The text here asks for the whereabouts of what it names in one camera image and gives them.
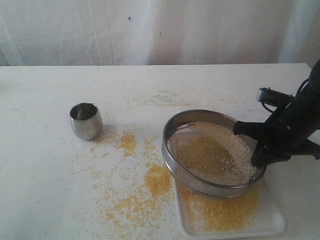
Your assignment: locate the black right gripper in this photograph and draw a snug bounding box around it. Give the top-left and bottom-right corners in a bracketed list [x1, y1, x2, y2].
[233, 109, 320, 167]

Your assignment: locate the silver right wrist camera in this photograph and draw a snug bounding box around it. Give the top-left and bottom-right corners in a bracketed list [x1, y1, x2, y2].
[256, 87, 294, 108]

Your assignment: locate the black right camera cable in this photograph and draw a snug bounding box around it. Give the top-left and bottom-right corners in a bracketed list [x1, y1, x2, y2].
[261, 77, 312, 113]

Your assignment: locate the white backdrop curtain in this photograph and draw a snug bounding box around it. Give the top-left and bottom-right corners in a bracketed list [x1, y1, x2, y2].
[0, 0, 320, 66]

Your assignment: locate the white plastic tray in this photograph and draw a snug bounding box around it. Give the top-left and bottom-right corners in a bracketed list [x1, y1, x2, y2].
[172, 179, 286, 240]

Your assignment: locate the round metal sieve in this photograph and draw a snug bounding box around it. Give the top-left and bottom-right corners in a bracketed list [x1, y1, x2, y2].
[161, 109, 266, 198]

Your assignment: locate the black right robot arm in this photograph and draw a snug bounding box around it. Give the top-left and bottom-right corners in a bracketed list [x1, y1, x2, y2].
[233, 62, 320, 167]

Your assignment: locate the stainless steel cup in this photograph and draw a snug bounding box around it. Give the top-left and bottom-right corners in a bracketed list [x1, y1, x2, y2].
[69, 102, 103, 141]

